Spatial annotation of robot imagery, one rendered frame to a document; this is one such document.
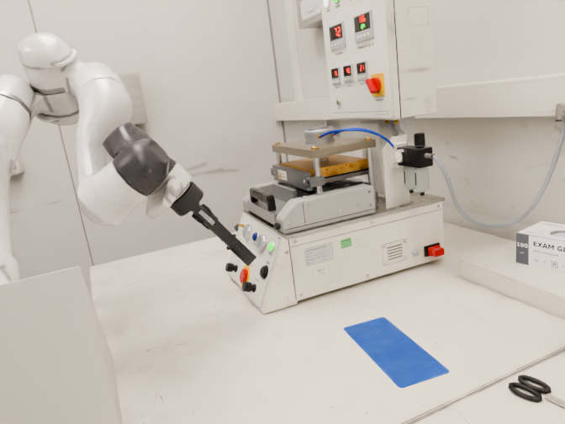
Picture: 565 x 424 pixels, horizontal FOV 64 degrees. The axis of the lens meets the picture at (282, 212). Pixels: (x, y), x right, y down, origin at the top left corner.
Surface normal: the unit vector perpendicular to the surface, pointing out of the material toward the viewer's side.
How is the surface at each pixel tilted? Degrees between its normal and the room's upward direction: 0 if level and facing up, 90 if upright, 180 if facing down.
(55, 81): 120
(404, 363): 0
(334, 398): 0
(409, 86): 90
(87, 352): 90
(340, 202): 90
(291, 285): 90
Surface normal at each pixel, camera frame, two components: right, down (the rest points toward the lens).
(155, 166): 0.79, -0.06
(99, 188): -0.18, -0.04
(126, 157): -0.36, -0.29
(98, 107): 0.27, 0.04
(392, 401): -0.13, -0.96
